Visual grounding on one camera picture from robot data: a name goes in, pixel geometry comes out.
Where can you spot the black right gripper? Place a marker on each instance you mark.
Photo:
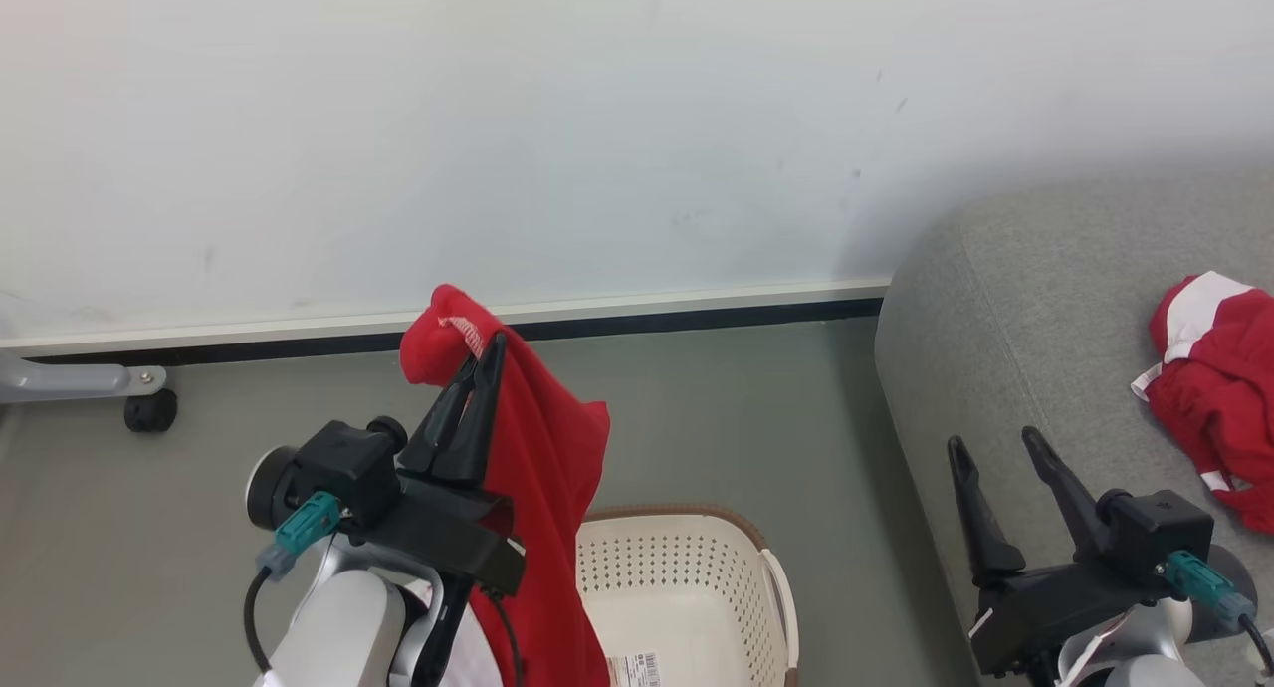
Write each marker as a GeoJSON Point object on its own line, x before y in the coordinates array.
{"type": "Point", "coordinates": [1055, 607]}

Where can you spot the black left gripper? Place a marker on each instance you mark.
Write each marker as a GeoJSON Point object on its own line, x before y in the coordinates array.
{"type": "Point", "coordinates": [448, 538]}

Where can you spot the plain red garment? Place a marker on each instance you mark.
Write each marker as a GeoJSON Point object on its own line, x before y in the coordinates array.
{"type": "Point", "coordinates": [552, 488]}

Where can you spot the red and white garment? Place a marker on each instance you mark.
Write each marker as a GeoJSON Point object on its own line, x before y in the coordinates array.
{"type": "Point", "coordinates": [1219, 388]}

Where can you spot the grey fabric sofa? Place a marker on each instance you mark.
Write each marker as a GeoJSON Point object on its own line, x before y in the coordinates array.
{"type": "Point", "coordinates": [1035, 319]}

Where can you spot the white and black baseboard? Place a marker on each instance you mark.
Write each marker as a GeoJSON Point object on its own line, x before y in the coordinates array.
{"type": "Point", "coordinates": [647, 314]}

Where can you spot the cream perforated laundry basket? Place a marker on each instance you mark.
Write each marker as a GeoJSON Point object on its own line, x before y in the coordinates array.
{"type": "Point", "coordinates": [687, 577]}

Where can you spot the white barcode label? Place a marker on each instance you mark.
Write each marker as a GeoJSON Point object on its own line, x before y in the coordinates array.
{"type": "Point", "coordinates": [635, 670]}

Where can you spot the black caster wheel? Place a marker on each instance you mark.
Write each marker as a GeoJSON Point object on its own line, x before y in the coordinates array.
{"type": "Point", "coordinates": [150, 411]}

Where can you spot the grey metal stand leg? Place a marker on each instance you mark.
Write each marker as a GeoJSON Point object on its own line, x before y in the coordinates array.
{"type": "Point", "coordinates": [65, 380]}

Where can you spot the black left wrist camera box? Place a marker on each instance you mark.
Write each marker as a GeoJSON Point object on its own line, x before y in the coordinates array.
{"type": "Point", "coordinates": [343, 463]}

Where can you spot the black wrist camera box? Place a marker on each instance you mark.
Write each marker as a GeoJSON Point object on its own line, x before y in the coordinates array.
{"type": "Point", "coordinates": [1160, 528]}
{"type": "Point", "coordinates": [343, 463]}

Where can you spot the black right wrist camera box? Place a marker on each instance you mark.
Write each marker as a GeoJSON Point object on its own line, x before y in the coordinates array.
{"type": "Point", "coordinates": [1160, 528]}

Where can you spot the teal left camera connector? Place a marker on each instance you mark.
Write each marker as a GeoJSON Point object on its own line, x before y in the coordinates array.
{"type": "Point", "coordinates": [304, 528]}

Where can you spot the teal camera connector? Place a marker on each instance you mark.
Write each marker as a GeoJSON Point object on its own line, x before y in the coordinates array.
{"type": "Point", "coordinates": [1204, 582]}
{"type": "Point", "coordinates": [304, 528]}

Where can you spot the teal right camera connector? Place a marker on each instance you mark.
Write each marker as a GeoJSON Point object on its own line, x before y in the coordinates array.
{"type": "Point", "coordinates": [1204, 582]}

